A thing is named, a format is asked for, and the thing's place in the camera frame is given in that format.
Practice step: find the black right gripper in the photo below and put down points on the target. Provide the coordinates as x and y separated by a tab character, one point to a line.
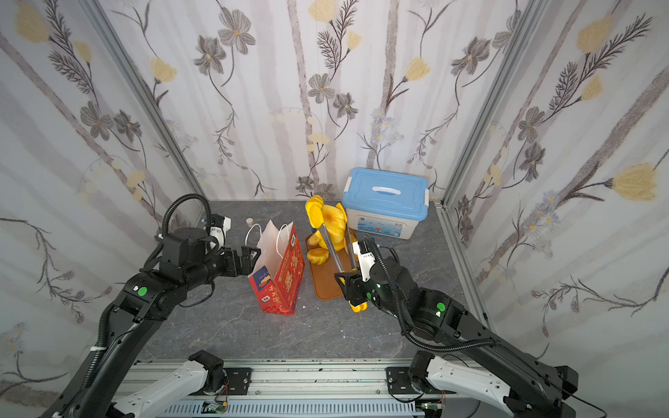
353	285

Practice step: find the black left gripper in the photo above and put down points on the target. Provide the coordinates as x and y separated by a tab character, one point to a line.
244	260

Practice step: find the yellow steel kitchen tongs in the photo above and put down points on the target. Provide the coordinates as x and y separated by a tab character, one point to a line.
329	250

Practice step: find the red paper gift bag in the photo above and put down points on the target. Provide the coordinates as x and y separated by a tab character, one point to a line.
277	275

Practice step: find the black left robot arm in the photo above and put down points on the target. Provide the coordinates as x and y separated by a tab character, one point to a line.
188	256

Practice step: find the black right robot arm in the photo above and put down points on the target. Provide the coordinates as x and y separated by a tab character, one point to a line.
456	352

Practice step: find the small yellow bread roll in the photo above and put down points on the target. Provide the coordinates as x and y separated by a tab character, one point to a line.
318	256

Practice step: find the yellow long bread roll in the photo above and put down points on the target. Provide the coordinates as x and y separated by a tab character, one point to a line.
315	239

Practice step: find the blue lid storage box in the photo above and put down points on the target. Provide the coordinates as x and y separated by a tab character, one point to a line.
385	203

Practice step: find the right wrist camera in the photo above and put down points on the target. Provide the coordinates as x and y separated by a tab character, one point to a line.
365	257

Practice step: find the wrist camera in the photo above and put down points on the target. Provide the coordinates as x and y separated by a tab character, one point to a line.
365	257
219	227

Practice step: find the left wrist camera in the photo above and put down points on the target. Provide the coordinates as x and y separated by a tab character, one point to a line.
219	227

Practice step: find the aluminium frame rail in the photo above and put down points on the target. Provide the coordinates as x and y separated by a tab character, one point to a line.
303	388

